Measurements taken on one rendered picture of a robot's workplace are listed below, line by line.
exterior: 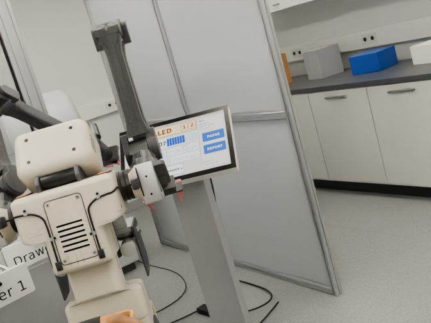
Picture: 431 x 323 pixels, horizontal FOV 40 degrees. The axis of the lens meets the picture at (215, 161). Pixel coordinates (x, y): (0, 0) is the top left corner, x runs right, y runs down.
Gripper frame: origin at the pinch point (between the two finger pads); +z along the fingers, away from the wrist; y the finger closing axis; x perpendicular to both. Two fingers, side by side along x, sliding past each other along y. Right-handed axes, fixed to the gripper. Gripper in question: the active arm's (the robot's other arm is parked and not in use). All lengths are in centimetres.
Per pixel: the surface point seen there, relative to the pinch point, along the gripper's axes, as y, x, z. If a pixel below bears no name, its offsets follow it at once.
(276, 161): -55, -24, 88
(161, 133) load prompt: -16.5, -16.9, 15.0
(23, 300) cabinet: 49, 46, 8
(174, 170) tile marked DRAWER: -20.5, 2.6, 14.4
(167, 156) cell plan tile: -17.7, -4.8, 14.6
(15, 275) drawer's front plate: 29, 48, -27
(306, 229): -62, 12, 107
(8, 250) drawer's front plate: 47, 29, -6
